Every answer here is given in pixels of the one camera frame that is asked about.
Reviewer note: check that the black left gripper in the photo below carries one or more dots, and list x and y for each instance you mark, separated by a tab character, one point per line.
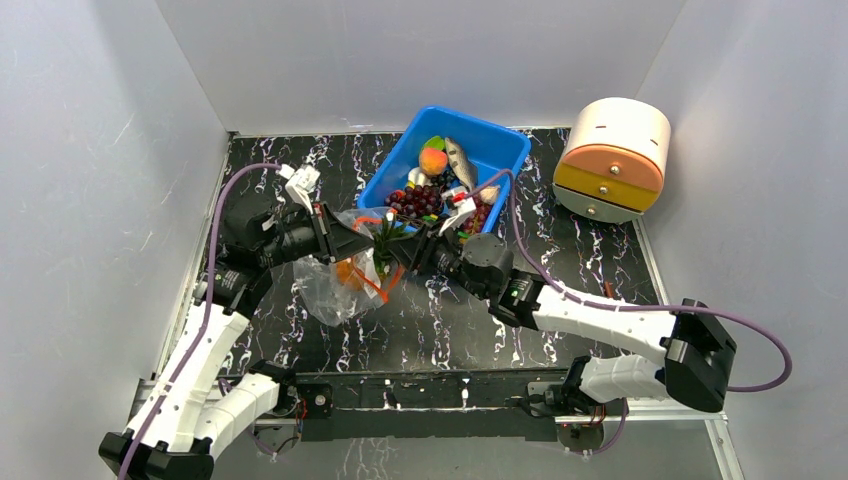
337	239

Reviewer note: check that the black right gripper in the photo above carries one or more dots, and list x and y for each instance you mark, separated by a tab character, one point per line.
428	248

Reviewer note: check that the toy pineapple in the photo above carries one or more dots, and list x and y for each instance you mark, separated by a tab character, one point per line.
381	245

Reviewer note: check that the clear zip top bag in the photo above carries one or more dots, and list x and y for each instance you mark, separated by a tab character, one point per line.
335	293

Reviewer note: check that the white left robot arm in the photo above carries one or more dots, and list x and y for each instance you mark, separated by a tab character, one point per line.
190	417

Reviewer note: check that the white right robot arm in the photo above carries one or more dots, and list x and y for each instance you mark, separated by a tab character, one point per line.
684	354

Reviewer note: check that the dark red grape bunch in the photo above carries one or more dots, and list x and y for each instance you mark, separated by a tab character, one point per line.
416	202

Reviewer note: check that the light red grape bunch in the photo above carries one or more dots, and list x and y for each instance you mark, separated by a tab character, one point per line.
475	223

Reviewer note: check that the toy garlic bulb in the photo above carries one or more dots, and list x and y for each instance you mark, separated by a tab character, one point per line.
489	194

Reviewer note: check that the toy peach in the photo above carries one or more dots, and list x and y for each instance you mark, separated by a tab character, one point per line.
432	162

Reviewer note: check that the toy fish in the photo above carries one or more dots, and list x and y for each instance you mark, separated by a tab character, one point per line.
465	171

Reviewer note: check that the blue plastic bin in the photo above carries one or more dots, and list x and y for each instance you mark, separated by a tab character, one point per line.
490	147

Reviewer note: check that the round drawer cabinet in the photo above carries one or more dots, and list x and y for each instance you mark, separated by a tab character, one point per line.
612	169

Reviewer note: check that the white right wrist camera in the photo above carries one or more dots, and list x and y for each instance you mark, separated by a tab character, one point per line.
460	206

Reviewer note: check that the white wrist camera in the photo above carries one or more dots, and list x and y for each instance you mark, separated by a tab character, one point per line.
460	206
300	184

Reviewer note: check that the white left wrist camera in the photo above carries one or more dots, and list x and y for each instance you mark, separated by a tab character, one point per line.
300	184

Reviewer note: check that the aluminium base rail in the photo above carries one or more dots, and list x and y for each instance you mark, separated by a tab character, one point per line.
521	403

